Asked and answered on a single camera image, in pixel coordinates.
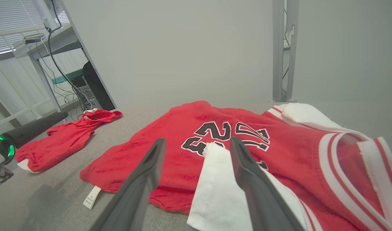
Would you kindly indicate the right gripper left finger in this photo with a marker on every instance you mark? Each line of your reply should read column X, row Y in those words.
column 135, row 195

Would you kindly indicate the teal shelf board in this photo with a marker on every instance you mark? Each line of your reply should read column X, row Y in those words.
column 67, row 76

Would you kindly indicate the grey metal partition post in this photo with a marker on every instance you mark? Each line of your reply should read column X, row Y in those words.
column 277, row 48

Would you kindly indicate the white monitor stand pole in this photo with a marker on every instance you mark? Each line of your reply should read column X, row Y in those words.
column 45, row 12

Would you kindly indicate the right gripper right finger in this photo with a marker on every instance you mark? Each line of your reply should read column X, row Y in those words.
column 263, row 202

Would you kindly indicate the black computer tower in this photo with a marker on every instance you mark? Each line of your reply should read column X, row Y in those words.
column 96, row 86

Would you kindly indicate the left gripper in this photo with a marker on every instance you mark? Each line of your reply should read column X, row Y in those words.
column 0, row 154

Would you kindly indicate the grey white desk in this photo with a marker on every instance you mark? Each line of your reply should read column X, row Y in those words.
column 59, row 40

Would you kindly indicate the red numbered basketball jersey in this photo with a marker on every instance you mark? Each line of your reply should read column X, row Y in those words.
column 183, row 179

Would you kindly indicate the white window blind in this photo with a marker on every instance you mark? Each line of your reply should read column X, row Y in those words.
column 10, row 19

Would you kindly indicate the red white-striped basketball shorts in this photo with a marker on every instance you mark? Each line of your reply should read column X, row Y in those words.
column 64, row 141

